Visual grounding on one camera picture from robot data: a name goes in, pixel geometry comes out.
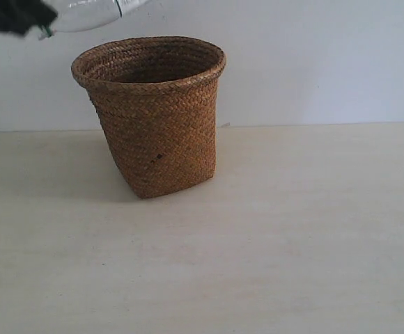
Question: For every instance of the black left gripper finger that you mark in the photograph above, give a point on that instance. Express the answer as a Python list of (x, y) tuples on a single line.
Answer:
[(18, 17)]

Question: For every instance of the clear plastic water bottle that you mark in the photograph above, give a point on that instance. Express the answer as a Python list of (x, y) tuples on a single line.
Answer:
[(84, 15)]

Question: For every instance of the brown woven wicker basket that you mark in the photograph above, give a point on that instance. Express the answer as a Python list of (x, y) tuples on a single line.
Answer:
[(156, 99)]

